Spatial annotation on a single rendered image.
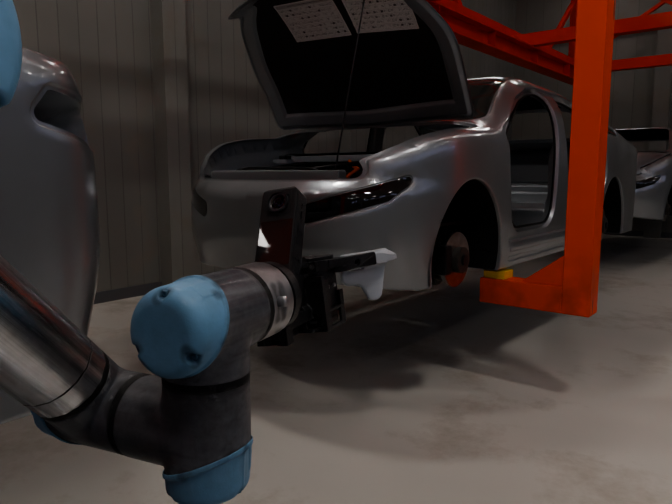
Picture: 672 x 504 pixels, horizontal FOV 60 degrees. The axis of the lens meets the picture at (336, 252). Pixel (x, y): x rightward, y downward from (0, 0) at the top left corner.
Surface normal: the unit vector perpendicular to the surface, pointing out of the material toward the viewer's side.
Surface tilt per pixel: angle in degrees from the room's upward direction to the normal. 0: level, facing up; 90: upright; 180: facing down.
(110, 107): 90
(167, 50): 90
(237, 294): 57
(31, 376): 118
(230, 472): 92
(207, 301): 50
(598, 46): 90
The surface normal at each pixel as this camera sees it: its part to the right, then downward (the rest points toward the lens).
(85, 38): 0.78, 0.08
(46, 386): 0.43, 0.58
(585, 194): -0.63, 0.11
